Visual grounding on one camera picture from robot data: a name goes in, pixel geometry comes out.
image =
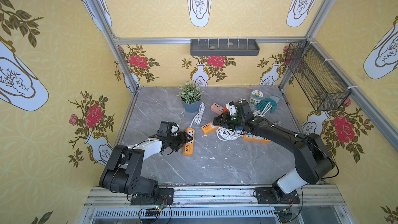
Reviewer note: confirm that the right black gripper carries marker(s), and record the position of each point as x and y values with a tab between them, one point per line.
222	120

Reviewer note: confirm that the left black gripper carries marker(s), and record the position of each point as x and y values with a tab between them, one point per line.
182	138

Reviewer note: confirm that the orange power strip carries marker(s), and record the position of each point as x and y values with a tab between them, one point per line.
188	147
208	128
252	138

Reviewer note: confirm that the pink power strip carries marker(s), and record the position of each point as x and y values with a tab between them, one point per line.
218	109

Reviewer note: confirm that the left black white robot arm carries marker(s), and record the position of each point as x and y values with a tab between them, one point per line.
123	172

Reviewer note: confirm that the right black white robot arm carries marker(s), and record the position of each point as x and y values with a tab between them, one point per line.
311	157

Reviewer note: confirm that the green glove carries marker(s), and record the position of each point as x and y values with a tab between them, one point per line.
269	104

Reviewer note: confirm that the potted green plant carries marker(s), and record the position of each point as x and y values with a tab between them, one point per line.
191	96

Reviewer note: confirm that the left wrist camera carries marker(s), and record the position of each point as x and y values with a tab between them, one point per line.
167	129

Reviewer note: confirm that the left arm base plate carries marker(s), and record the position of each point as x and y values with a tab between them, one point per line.
163	196

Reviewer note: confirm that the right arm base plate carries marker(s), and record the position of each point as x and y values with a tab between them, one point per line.
269	195

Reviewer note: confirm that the grey wall shelf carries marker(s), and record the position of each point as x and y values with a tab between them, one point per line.
224	47

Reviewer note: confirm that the black wire basket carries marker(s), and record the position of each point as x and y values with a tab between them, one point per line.
322	85

